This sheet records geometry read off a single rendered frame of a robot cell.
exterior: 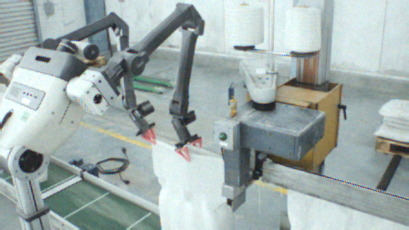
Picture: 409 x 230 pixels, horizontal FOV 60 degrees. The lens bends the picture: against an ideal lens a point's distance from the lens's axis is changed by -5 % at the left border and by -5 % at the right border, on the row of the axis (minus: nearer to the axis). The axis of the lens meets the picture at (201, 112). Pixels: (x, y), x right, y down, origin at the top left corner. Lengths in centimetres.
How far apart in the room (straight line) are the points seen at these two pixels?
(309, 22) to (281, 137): 44
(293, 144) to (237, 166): 25
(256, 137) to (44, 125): 74
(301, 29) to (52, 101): 92
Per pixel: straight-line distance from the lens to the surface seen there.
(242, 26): 151
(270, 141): 124
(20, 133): 143
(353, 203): 141
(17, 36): 907
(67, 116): 140
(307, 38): 141
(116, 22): 196
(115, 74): 130
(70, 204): 271
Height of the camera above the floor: 181
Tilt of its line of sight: 21 degrees down
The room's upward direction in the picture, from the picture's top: 2 degrees counter-clockwise
